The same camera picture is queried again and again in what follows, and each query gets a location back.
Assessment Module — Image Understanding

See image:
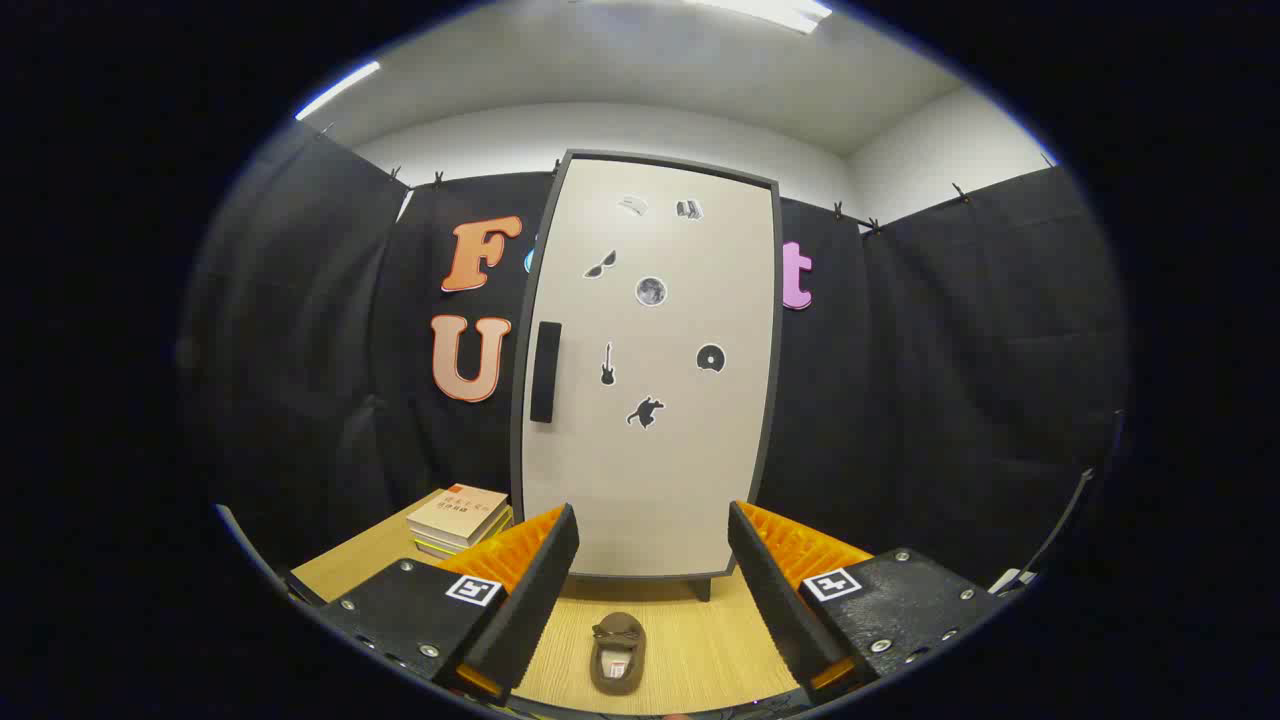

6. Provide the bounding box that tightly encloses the dark grey shoe cabinet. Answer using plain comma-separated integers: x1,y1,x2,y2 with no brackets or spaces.
510,150,783,603

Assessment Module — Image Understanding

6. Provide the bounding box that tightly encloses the black backdrop cloth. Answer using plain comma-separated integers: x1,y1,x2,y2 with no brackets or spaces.
180,125,1131,601

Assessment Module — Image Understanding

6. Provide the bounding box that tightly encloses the beige red cover book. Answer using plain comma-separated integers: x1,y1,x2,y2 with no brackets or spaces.
406,484,511,548

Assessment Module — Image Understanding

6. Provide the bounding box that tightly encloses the yellow edged book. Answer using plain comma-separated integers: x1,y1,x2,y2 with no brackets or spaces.
413,508,515,559

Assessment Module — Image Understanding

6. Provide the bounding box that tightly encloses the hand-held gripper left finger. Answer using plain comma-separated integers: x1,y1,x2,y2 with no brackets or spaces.
318,503,581,704

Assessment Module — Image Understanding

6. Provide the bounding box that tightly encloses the ceiling light strip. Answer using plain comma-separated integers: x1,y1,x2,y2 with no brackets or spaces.
690,0,834,35
295,60,382,122

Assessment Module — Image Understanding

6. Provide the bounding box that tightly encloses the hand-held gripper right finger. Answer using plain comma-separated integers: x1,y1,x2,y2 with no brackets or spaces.
727,500,1008,707

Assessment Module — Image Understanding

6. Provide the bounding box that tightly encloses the brown fuzzy shoe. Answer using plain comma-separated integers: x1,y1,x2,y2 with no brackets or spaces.
588,612,647,697

